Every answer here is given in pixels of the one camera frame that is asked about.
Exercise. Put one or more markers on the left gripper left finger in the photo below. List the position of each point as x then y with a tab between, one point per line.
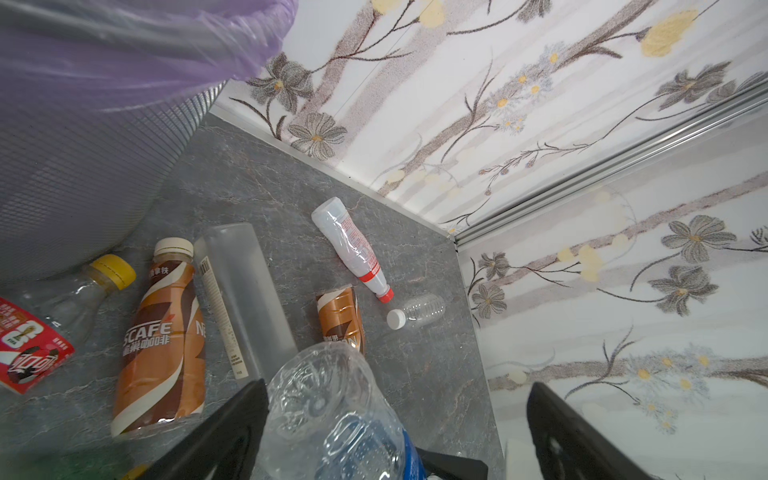
225	446

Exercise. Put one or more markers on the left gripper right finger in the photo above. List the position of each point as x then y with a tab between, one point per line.
568	447

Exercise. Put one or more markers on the crushed blue label water bottle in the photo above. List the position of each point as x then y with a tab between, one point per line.
329	420

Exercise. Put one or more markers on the frosted clear tall bottle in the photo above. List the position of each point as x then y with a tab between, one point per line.
244	302

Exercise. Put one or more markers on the green soda bottle yellow cap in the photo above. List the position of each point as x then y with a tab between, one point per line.
85	464

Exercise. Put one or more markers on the purple lined mesh trash bin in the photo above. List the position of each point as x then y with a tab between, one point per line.
99	100

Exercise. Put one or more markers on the brown Nescafe bottle left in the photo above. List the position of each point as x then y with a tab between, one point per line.
161	384

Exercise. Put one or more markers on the brown nescafe bottle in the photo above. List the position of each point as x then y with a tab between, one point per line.
161	384
339	317

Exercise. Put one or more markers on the brown Nescafe bottle right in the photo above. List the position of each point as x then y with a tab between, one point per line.
339	317

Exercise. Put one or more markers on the clear bottle white cap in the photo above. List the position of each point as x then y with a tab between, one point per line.
416	312

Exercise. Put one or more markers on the red label cola bottle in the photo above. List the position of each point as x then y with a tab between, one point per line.
44	322

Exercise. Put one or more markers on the white bottle red cap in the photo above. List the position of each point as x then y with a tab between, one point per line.
352	247

